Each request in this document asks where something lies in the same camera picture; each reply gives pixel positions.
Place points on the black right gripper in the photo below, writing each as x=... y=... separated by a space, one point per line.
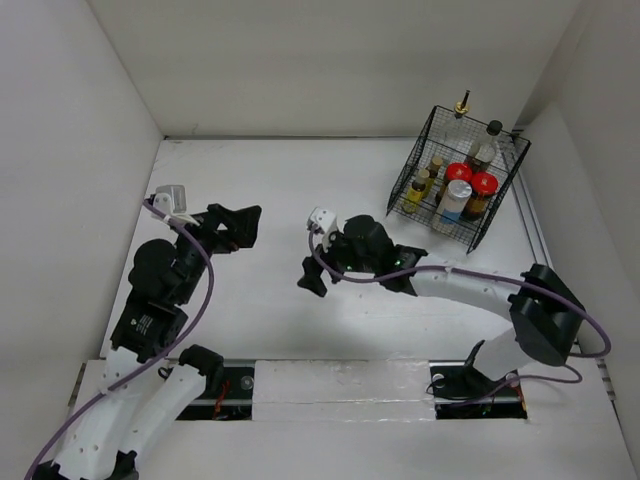
x=312 y=278

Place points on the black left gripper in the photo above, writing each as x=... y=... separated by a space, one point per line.
x=242 y=228

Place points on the small yellow bottle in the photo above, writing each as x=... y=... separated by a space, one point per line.
x=433 y=169
x=415 y=192

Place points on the white silver lid jar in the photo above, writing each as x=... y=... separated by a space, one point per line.
x=451 y=206

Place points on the red lid jar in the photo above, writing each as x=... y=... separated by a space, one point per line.
x=455 y=171
x=484 y=187

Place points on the clear glass oil bottle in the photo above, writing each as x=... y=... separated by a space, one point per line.
x=452 y=130

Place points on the red label vinegar bottle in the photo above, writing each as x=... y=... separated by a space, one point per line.
x=485 y=148

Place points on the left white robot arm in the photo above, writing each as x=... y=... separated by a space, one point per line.
x=117 y=428

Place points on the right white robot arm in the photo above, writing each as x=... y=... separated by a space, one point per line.
x=542 y=314

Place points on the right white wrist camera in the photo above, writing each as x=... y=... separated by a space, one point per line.
x=322 y=228

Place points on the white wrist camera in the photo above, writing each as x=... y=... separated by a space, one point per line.
x=322 y=228
x=169 y=202

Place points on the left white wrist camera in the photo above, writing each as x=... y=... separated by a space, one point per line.
x=169 y=202

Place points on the black metal base rail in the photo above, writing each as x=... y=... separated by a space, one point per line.
x=345 y=391

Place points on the black wire basket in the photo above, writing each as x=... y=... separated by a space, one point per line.
x=512 y=151

